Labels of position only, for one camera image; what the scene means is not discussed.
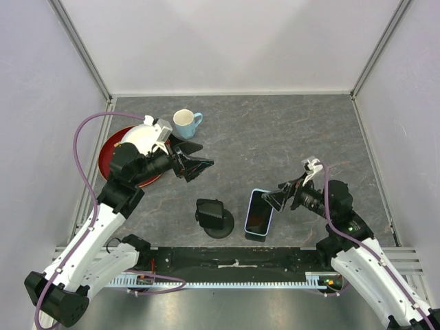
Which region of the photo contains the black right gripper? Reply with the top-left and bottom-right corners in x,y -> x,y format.
261,170 -> 334,220

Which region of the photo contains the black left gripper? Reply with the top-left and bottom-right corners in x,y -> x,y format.
132,133 -> 214,185

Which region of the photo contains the blue-cased smartphone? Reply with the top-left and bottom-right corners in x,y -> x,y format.
244,188 -> 273,236

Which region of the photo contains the black folding phone stand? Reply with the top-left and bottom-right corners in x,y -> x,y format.
245,232 -> 266,243

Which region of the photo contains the black smartphone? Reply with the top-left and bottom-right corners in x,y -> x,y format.
195,199 -> 224,230

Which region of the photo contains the black round-base phone stand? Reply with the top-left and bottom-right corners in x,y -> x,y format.
203,210 -> 234,239

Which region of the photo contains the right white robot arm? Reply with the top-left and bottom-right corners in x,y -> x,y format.
262,177 -> 439,329

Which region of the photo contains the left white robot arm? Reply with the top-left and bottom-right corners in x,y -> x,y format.
25,135 -> 214,329

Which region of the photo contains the light blue ceramic mug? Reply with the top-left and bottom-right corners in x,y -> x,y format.
173,109 -> 203,139

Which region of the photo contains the white paper plate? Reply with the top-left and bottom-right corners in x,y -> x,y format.
121,124 -> 151,155

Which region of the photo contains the red round tray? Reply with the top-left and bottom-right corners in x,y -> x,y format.
98,126 -> 164,188

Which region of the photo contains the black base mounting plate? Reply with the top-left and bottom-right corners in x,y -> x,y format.
135,247 -> 334,281

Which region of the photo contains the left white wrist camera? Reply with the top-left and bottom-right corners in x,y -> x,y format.
142,115 -> 173,153

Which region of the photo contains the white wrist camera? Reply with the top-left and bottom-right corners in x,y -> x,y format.
301,156 -> 323,186
142,115 -> 173,153

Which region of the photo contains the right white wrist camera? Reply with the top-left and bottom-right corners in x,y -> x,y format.
301,156 -> 323,186

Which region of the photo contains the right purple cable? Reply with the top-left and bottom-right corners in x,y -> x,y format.
319,161 -> 434,330

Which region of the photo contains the purple cable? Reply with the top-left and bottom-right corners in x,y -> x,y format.
319,161 -> 434,330
33,111 -> 186,330

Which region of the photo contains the light blue cable duct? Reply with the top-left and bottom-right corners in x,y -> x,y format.
105,272 -> 343,291

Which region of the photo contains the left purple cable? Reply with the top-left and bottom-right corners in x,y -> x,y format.
33,111 -> 186,330

